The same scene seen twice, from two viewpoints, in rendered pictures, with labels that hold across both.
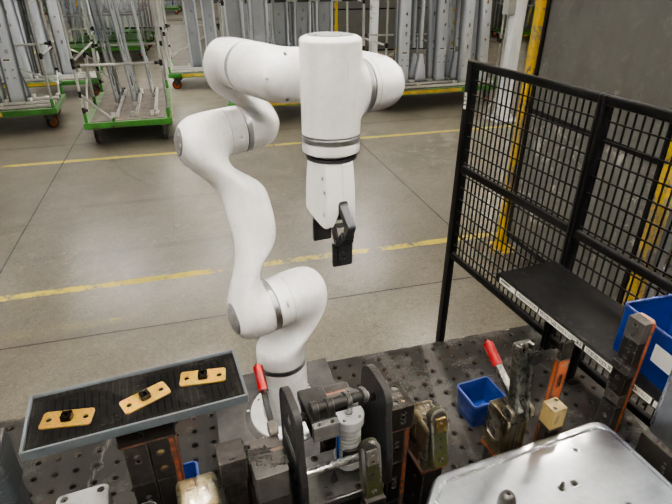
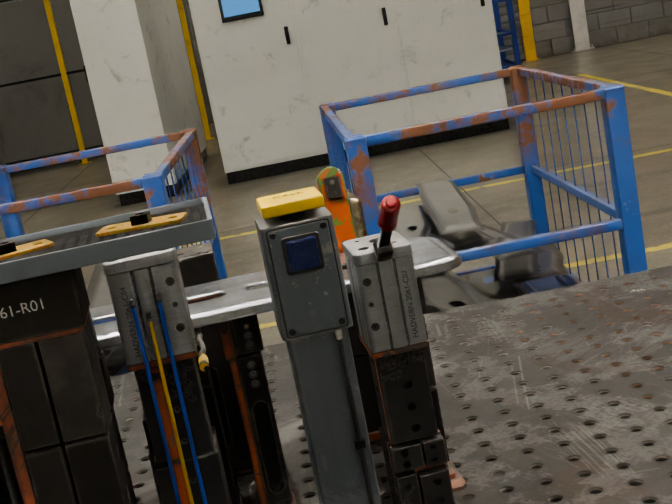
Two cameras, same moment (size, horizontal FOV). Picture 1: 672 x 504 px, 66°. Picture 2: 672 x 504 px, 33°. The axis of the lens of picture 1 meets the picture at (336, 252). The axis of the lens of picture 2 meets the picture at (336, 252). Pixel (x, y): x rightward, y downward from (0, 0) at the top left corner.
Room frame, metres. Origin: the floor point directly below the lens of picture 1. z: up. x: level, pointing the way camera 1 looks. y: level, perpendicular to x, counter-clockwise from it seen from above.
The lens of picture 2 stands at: (1.62, 0.89, 1.34)
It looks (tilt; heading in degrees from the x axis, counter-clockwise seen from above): 13 degrees down; 194
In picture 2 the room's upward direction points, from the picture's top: 11 degrees counter-clockwise
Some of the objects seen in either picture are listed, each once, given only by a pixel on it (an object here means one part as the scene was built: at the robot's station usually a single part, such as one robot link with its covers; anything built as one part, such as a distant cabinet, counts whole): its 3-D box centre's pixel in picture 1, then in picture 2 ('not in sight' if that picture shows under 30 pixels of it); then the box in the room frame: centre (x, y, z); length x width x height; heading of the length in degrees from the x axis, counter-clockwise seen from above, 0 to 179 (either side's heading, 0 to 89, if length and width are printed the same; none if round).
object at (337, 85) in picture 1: (333, 84); not in sight; (0.73, 0.00, 1.70); 0.09 x 0.08 x 0.13; 124
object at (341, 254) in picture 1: (344, 249); not in sight; (0.68, -0.01, 1.47); 0.03 x 0.03 x 0.07; 21
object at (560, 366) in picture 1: (543, 430); not in sight; (0.80, -0.45, 0.95); 0.03 x 0.01 x 0.50; 111
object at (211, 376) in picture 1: (202, 375); not in sight; (0.74, 0.25, 1.17); 0.08 x 0.04 x 0.01; 100
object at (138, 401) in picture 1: (144, 395); (5, 249); (0.69, 0.34, 1.17); 0.08 x 0.04 x 0.01; 132
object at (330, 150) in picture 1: (330, 142); not in sight; (0.73, 0.01, 1.62); 0.09 x 0.08 x 0.03; 21
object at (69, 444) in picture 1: (140, 398); (17, 257); (0.69, 0.35, 1.16); 0.37 x 0.14 x 0.02; 111
